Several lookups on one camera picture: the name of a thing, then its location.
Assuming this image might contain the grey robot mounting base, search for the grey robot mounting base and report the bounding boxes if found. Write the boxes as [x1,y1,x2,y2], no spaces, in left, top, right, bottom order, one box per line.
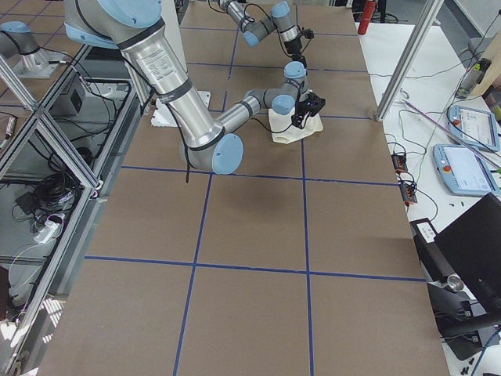
[0,21,67,81]

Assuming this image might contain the aluminium table side frame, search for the aluminium table side frame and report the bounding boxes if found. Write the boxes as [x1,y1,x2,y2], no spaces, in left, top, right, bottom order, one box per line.
[1,47,149,375]

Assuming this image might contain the red bottle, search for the red bottle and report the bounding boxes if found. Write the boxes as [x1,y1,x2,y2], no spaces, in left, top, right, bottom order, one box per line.
[358,0,377,35]

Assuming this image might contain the near blue teach pendant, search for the near blue teach pendant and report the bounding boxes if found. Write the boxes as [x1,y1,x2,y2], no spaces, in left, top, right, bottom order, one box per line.
[433,144,500,197]

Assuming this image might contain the black box with white label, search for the black box with white label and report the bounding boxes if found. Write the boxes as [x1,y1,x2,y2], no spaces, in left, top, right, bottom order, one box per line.
[409,218,455,282]

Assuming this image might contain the orange black connector box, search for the orange black connector box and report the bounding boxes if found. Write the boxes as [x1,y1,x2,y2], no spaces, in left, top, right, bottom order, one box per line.
[399,183,417,206]
[391,153,408,173]

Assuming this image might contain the near orange black connector box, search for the near orange black connector box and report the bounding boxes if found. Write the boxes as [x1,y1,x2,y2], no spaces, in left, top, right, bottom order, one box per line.
[399,183,417,206]

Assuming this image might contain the black monitor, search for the black monitor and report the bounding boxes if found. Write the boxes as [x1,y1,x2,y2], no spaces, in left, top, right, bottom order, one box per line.
[435,193,500,312]

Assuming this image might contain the reacher grabber stick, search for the reacher grabber stick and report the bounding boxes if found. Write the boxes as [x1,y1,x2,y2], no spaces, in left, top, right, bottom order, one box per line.
[397,89,501,173]

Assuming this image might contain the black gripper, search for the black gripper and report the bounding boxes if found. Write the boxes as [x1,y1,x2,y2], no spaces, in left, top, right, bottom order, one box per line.
[292,100,310,129]
[284,38,307,68]

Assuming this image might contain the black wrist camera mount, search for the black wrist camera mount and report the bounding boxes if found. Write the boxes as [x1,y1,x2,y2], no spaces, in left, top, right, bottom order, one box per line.
[299,27,315,40]
[305,92,326,117]

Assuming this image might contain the far blue teach pendant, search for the far blue teach pendant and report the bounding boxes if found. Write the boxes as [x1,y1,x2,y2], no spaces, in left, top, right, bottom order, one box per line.
[447,105,500,152]

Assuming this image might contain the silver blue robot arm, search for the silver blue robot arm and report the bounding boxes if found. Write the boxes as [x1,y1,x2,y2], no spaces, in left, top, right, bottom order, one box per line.
[207,1,314,69]
[64,1,325,175]

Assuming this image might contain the blue teach pendant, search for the blue teach pendant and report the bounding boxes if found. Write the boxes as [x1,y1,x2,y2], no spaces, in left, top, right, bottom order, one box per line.
[433,144,500,197]
[447,105,500,152]

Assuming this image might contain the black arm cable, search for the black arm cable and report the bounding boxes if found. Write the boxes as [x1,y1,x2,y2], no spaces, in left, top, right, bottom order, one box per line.
[183,78,310,184]

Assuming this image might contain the far orange black connector box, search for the far orange black connector box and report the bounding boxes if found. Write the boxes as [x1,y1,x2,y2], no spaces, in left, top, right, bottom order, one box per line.
[391,153,408,173]

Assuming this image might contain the seated person beige clothes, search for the seated person beige clothes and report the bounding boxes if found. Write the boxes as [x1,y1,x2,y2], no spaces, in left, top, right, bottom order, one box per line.
[471,31,500,120]

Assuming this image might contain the aluminium frame post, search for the aluminium frame post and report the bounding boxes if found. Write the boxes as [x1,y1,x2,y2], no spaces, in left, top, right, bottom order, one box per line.
[375,0,444,122]

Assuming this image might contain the white power strip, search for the white power strip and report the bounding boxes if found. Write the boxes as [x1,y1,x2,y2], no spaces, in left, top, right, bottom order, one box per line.
[34,219,62,244]

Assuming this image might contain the cream long sleeve cat shirt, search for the cream long sleeve cat shirt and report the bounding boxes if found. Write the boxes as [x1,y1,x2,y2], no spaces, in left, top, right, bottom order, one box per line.
[267,107,324,145]

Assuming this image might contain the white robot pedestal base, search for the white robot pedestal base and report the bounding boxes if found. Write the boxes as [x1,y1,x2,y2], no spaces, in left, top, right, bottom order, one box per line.
[151,0,211,127]

